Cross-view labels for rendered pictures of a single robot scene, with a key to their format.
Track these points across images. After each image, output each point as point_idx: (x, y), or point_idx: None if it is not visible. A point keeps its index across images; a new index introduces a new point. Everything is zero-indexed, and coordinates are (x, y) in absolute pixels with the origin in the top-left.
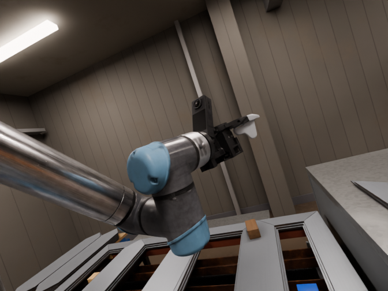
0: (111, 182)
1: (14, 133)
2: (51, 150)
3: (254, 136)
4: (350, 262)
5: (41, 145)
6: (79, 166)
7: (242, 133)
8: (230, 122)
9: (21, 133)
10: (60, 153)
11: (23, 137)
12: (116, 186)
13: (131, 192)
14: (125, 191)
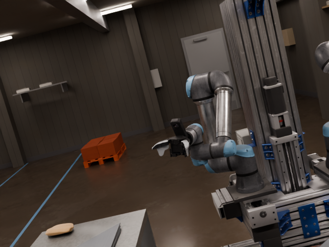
0: (216, 128)
1: (216, 100)
2: (216, 108)
3: (161, 155)
4: None
5: (216, 106)
6: (216, 117)
7: (165, 148)
8: (167, 138)
9: (217, 100)
10: (217, 110)
11: (216, 102)
12: (215, 130)
13: (215, 136)
14: (215, 134)
